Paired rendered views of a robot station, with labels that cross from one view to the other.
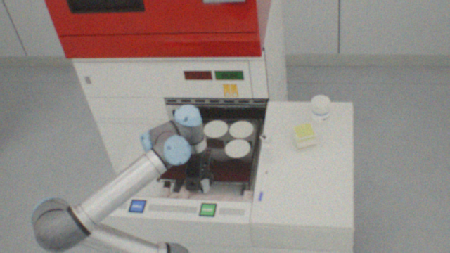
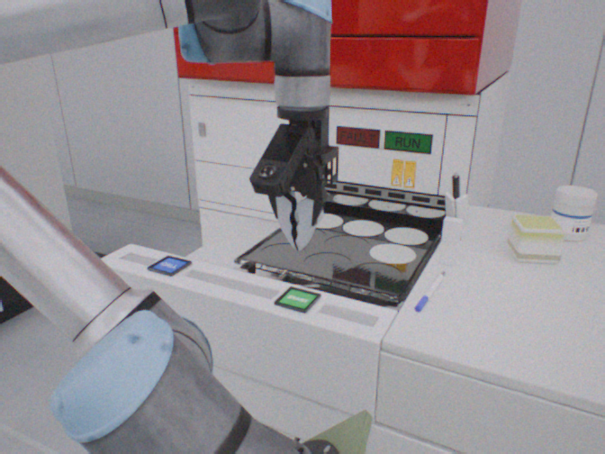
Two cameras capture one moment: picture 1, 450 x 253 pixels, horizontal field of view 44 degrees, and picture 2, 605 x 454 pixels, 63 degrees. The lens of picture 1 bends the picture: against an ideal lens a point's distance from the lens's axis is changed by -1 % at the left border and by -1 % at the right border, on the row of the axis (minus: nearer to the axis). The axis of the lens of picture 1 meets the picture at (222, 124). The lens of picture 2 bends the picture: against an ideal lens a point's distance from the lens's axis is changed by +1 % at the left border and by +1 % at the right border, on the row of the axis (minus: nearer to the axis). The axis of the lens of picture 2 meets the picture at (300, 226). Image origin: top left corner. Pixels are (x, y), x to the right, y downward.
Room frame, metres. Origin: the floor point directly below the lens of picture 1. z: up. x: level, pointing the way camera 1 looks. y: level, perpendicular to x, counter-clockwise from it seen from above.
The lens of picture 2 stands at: (0.60, -0.03, 1.37)
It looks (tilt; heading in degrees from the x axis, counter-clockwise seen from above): 22 degrees down; 11
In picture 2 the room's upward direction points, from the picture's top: straight up
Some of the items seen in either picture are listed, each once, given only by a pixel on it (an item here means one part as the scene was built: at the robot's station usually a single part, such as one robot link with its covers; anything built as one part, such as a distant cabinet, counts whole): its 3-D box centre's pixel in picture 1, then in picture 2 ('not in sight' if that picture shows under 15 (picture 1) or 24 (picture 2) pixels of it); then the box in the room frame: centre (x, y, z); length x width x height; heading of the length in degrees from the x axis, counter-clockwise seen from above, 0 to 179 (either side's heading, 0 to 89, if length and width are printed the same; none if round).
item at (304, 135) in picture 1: (304, 136); (535, 239); (1.49, -0.29, 1.00); 0.07 x 0.07 x 0.07; 4
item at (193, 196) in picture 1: (204, 204); not in sight; (1.36, 0.12, 0.87); 0.36 x 0.08 x 0.03; 74
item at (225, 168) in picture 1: (211, 147); (347, 245); (1.62, 0.06, 0.90); 0.34 x 0.34 x 0.01; 74
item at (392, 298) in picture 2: (203, 182); (312, 279); (1.45, 0.11, 0.90); 0.38 x 0.01 x 0.01; 74
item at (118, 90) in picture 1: (171, 88); (313, 160); (1.89, 0.19, 1.02); 0.82 x 0.03 x 0.40; 74
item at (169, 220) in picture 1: (176, 221); (233, 319); (1.29, 0.22, 0.89); 0.55 x 0.09 x 0.14; 74
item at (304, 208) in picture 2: (207, 180); (312, 220); (1.27, 0.08, 1.09); 0.06 x 0.03 x 0.09; 163
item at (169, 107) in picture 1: (216, 113); (371, 215); (1.83, 0.02, 0.89); 0.44 x 0.02 x 0.10; 74
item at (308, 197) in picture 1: (306, 169); (528, 308); (1.42, -0.28, 0.89); 0.62 x 0.35 x 0.14; 164
